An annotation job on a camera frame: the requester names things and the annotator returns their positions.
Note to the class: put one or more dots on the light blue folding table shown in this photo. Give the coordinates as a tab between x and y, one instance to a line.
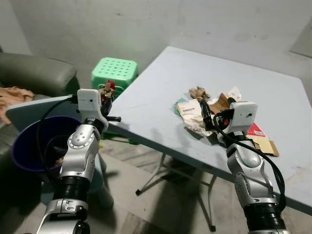
161	112

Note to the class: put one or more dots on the torn brown cardboard piece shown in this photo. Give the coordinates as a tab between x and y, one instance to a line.
219	102

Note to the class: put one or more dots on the purple rubbish bin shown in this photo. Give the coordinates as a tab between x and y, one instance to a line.
27	146

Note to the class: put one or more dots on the crumpled white paper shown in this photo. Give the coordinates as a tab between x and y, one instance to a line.
196	126

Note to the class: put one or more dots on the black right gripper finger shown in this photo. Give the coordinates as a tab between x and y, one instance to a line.
205	113

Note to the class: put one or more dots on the tan crumpled cloth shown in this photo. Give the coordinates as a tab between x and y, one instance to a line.
12	97

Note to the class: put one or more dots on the grey green sofa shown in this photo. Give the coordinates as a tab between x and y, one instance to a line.
34	73

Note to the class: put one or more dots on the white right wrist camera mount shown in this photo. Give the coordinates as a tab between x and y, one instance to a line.
243	116

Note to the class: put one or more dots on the white crumpled wrapper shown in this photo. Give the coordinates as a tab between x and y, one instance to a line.
236	92

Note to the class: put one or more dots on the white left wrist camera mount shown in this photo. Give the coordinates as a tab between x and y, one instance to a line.
88	103

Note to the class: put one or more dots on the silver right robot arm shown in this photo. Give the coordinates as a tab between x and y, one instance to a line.
251	170

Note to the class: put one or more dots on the red brown wrapper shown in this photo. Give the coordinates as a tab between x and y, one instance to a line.
108	87

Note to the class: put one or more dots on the crumpled brown paper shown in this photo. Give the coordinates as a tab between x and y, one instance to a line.
199	92

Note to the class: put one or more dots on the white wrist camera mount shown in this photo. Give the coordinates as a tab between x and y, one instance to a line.
243	116
88	103

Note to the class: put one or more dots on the teal paper piece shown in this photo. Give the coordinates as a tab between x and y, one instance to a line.
178	106

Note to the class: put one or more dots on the flat brown cardboard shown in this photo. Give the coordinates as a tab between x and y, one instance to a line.
265	145

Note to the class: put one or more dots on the yellow scrap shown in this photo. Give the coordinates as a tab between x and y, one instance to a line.
100	143

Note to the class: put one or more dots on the red printed card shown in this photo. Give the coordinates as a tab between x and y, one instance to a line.
255	130

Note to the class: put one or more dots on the green plastic stool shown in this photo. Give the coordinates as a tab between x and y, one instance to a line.
115	70

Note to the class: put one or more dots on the white printed paper box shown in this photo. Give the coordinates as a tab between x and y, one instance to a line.
190	108

